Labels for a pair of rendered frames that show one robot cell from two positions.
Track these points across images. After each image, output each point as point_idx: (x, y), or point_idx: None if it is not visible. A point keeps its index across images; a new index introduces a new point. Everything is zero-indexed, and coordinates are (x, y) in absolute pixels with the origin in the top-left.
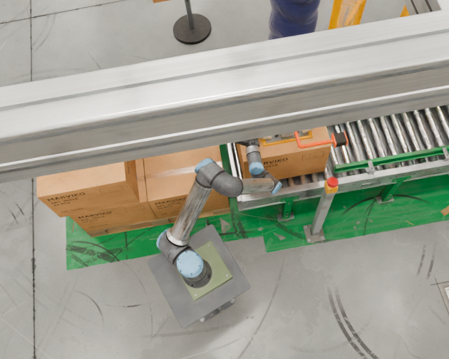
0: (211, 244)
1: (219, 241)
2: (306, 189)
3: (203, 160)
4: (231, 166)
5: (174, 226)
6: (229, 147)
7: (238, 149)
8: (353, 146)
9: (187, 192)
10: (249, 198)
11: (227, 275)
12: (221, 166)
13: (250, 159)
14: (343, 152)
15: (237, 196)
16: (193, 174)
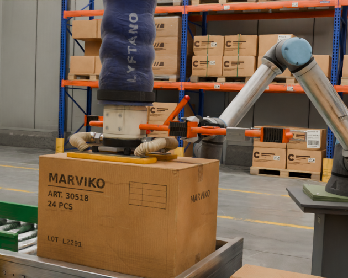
0: (314, 193)
1: (301, 198)
2: None
3: (297, 37)
4: (220, 252)
5: None
6: (201, 263)
7: (194, 236)
8: (23, 235)
9: (320, 277)
10: (222, 238)
11: (307, 183)
12: (233, 276)
13: (219, 120)
14: None
15: (240, 238)
16: None
